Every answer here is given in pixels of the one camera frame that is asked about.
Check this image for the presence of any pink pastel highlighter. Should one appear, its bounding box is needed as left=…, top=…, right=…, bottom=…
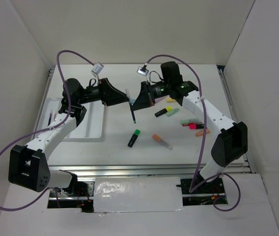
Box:
left=155, top=96, right=166, bottom=103

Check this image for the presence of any green ink pen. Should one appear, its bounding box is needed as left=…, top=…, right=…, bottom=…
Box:
left=125, top=88, right=137, bottom=124

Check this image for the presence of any small mint green highlighter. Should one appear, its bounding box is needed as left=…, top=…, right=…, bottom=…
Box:
left=166, top=108, right=180, bottom=117

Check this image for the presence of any white compartment tray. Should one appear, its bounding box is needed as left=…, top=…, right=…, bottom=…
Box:
left=36, top=98, right=105, bottom=142

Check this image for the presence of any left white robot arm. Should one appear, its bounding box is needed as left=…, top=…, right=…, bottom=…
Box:
left=8, top=78, right=129, bottom=196

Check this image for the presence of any aluminium frame rail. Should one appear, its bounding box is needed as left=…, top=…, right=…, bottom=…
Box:
left=18, top=64, right=258, bottom=205

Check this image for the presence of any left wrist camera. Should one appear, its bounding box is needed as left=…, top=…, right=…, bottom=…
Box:
left=92, top=62, right=104, bottom=75

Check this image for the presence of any red cap pen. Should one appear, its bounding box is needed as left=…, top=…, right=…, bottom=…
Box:
left=181, top=122, right=198, bottom=126

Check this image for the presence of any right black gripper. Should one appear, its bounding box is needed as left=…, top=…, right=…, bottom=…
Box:
left=130, top=81, right=171, bottom=112

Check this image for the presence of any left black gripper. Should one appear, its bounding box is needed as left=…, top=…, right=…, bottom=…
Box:
left=78, top=78, right=129, bottom=107

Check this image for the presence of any white foil cover sheet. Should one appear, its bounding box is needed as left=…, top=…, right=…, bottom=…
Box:
left=93, top=177, right=183, bottom=213

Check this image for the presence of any yellow pastel highlighter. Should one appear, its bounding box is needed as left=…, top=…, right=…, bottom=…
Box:
left=166, top=97, right=176, bottom=103

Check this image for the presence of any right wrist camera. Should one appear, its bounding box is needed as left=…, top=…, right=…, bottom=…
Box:
left=137, top=64, right=149, bottom=77

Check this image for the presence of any pink cap black highlighter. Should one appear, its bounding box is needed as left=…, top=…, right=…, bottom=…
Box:
left=188, top=123, right=204, bottom=129

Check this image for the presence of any orange cap clear highlighter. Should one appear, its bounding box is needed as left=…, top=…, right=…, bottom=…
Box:
left=152, top=134, right=173, bottom=150

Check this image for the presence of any orange translucent highlighter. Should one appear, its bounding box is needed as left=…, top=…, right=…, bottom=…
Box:
left=195, top=129, right=210, bottom=137

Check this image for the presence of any mint L-point highlighter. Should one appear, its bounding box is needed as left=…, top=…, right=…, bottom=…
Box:
left=180, top=118, right=202, bottom=124

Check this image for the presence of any green cap black highlighter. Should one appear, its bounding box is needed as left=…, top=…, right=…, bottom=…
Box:
left=127, top=129, right=141, bottom=148

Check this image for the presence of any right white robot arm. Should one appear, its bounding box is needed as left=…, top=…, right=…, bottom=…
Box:
left=130, top=61, right=248, bottom=193

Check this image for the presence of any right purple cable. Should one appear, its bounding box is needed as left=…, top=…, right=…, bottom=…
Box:
left=144, top=54, right=241, bottom=212

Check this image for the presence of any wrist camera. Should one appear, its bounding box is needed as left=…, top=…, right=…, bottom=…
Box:
left=92, top=62, right=104, bottom=75
left=137, top=64, right=149, bottom=77

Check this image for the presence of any red gel pen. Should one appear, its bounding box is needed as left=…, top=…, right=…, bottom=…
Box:
left=52, top=110, right=57, bottom=121

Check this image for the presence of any yellow cap black highlighter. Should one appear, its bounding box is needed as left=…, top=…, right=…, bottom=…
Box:
left=155, top=106, right=172, bottom=118

